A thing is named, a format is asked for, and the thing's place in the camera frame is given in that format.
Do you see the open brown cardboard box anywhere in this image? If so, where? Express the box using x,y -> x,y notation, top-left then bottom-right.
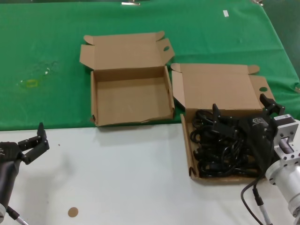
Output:
170,62 -> 276,185
79,30 -> 175,127

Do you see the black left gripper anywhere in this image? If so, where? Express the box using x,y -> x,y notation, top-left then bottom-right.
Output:
0,121 -> 51,165

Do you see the arm cable silver connector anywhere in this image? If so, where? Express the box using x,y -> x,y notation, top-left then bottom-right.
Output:
252,186 -> 274,225
6,205 -> 30,225

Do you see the left arm cable silver connector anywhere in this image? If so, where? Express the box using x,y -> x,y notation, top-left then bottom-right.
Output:
6,205 -> 30,225

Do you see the green table cloth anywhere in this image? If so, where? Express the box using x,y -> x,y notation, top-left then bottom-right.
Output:
0,1 -> 300,131

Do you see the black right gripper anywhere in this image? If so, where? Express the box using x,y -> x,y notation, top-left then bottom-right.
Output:
211,93 -> 285,170

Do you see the black power cord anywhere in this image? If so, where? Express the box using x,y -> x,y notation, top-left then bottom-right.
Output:
192,140 -> 235,165
191,109 -> 220,143
196,159 -> 261,179
199,133 -> 253,169

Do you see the right arm cable silver connector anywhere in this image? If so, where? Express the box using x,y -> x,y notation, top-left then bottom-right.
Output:
252,186 -> 274,225

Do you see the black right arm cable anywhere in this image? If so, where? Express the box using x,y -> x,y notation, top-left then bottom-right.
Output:
240,174 -> 262,225

